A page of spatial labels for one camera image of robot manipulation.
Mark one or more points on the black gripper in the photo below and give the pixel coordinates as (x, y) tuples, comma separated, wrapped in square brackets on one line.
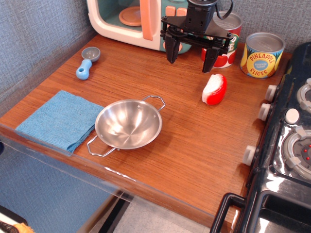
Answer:
[(197, 27)]

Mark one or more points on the red and white toy vegetable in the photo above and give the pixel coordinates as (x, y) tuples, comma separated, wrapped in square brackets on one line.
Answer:
[(215, 89)]

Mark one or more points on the tomato sauce can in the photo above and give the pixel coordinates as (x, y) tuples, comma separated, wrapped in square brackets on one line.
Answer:
[(232, 24)]

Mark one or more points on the teal toy microwave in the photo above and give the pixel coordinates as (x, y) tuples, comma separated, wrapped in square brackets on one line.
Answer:
[(104, 18)]

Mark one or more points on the orange microwave turntable plate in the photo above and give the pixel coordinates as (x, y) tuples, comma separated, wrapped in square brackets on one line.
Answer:
[(130, 16)]

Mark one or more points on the pineapple slices can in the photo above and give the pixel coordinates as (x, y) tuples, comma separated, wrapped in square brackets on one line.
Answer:
[(261, 55)]

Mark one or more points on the white stove knob top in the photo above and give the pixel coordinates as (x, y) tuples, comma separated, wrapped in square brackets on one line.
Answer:
[(270, 93)]

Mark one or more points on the white stove knob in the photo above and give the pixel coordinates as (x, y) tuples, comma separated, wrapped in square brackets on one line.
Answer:
[(248, 155), (264, 111), (270, 93)]

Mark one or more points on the white stove knob middle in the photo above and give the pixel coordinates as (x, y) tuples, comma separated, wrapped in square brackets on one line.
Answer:
[(264, 111)]

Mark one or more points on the blue and grey toy scoop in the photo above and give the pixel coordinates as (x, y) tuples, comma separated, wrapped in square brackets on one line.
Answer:
[(90, 55)]

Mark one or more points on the white round stove button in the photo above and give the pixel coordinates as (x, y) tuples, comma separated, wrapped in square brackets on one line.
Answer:
[(292, 116)]

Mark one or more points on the white stove knob bottom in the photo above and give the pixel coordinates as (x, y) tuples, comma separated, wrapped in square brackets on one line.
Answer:
[(248, 155)]

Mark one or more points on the grey stove burner rear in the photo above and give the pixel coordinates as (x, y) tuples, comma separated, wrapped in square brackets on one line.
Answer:
[(304, 102)]

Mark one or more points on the grey stove burner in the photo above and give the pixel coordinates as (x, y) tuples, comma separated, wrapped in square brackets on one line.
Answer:
[(296, 150), (304, 102)]

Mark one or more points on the grey stove burner front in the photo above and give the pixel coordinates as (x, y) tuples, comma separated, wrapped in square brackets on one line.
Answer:
[(296, 150)]

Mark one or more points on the blue folded cloth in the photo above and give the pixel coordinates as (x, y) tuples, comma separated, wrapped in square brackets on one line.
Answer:
[(64, 122)]

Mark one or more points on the black toy stove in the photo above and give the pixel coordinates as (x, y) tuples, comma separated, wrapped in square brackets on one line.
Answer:
[(278, 200)]

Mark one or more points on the clear acrylic table guard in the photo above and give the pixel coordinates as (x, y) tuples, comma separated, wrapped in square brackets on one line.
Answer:
[(185, 171)]

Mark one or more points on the orange fuzzy object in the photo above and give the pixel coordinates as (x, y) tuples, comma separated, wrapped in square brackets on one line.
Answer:
[(22, 228)]

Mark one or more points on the steel two-handled bowl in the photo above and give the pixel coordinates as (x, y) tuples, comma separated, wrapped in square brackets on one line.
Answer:
[(129, 124)]

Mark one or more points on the black oven door handle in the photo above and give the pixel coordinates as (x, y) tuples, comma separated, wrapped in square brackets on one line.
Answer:
[(229, 199)]

